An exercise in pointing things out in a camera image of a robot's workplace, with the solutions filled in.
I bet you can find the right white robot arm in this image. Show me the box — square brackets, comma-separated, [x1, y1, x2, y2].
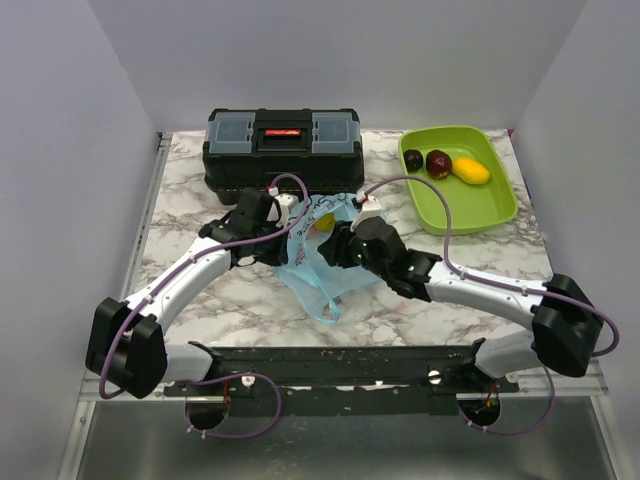
[318, 217, 603, 392]

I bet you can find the black plastic toolbox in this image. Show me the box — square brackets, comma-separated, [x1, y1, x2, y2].
[202, 108, 364, 205]

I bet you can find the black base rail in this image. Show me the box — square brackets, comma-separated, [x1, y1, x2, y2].
[164, 346, 520, 419]

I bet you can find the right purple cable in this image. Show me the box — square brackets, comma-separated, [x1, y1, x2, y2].
[352, 174, 621, 435]

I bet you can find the purple cable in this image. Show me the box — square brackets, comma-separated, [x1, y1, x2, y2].
[352, 174, 621, 435]
[98, 172, 310, 441]

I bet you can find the green plastic tray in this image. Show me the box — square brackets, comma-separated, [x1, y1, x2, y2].
[398, 126, 519, 235]

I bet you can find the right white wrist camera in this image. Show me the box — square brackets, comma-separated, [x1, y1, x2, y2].
[350, 191, 383, 232]

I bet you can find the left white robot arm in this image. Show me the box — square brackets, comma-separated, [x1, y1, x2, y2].
[85, 188, 299, 398]

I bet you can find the red fake fruit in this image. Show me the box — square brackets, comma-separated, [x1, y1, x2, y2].
[425, 149, 453, 180]

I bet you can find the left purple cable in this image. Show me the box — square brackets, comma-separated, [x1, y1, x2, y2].
[98, 172, 310, 441]

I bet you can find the aluminium frame rail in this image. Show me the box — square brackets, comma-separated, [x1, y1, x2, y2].
[54, 132, 609, 480]

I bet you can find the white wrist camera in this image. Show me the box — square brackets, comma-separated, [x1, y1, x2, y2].
[267, 186, 299, 227]
[350, 191, 383, 232]

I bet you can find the yellow fake lemon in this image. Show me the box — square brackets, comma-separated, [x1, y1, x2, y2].
[452, 157, 491, 185]

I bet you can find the blue plastic bag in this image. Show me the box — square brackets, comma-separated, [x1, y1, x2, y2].
[275, 193, 381, 325]

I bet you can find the dark purple fake fruit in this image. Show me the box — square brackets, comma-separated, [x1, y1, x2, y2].
[403, 149, 424, 173]

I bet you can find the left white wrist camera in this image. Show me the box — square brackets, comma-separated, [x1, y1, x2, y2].
[267, 186, 299, 227]

